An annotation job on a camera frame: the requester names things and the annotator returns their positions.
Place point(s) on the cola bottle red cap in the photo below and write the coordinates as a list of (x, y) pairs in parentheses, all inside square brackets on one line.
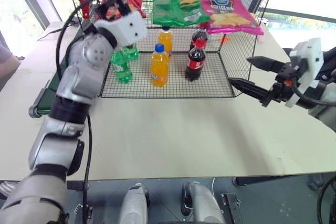
[(200, 35), (194, 64)]

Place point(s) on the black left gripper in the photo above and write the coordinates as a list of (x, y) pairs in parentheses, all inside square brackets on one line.
[(115, 17)]

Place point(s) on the green chip bag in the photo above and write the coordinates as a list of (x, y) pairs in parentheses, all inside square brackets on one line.
[(178, 9)]

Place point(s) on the green soda bottle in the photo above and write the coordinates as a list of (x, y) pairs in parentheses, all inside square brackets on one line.
[(121, 69), (132, 53)]

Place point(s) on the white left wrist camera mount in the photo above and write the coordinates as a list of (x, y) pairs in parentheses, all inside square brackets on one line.
[(130, 30)]

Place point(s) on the green conveyor belt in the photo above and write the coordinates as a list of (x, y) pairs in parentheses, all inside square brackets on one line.
[(56, 77)]

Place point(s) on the striped fabric item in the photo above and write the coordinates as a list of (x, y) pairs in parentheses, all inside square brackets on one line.
[(6, 188)]

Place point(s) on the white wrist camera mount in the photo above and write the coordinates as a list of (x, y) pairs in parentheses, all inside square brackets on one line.
[(309, 58), (130, 30)]

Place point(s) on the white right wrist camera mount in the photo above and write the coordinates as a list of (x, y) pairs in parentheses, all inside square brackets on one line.
[(309, 58)]

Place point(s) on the black metal bracket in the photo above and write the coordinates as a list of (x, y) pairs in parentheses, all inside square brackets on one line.
[(232, 207)]

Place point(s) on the orange soda bottle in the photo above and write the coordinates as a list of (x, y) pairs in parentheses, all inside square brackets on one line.
[(160, 69), (165, 39)]

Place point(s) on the small orange object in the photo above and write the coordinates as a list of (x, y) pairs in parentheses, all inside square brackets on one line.
[(224, 40)]

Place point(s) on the silver rounded shape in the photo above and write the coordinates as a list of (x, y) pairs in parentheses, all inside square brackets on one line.
[(204, 203), (135, 205)]

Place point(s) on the pink chip bag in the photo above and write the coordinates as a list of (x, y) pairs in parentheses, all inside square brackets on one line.
[(231, 16)]

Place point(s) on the black table base bar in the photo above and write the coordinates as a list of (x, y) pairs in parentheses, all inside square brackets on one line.
[(270, 180)]

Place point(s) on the bystander in grey clothing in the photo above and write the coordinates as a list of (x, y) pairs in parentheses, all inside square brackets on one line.
[(6, 64)]

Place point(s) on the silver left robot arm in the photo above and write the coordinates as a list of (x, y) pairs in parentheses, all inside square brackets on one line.
[(78, 77)]

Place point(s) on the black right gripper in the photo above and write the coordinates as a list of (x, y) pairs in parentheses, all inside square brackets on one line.
[(284, 82)]

